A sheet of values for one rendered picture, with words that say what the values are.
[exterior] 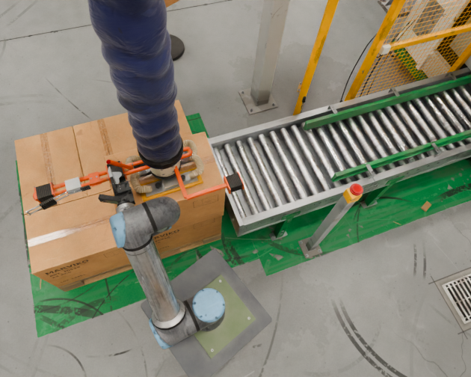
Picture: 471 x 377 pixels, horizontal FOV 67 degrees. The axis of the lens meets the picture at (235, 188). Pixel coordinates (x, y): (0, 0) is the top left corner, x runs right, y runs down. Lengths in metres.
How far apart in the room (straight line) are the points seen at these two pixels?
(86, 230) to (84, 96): 1.69
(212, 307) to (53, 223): 1.27
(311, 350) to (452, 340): 1.05
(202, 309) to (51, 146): 1.68
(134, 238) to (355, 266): 2.07
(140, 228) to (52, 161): 1.56
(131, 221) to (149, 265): 0.21
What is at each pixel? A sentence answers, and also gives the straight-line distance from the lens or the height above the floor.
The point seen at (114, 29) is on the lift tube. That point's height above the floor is 1.98.
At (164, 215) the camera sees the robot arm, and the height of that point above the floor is 1.53.
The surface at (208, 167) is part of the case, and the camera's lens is 2.05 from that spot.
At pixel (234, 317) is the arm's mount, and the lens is 1.97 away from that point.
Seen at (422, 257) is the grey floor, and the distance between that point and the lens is 3.28.
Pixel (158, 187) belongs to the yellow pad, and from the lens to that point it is 1.96.
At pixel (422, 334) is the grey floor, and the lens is 3.12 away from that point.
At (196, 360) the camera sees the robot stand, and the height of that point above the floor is 0.75.
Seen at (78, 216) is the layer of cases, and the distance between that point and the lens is 2.50.
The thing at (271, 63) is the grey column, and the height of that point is 0.54.
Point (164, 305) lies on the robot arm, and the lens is 1.57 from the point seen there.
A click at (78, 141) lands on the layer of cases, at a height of 0.54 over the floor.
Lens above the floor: 2.72
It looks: 63 degrees down
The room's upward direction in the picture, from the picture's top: 7 degrees clockwise
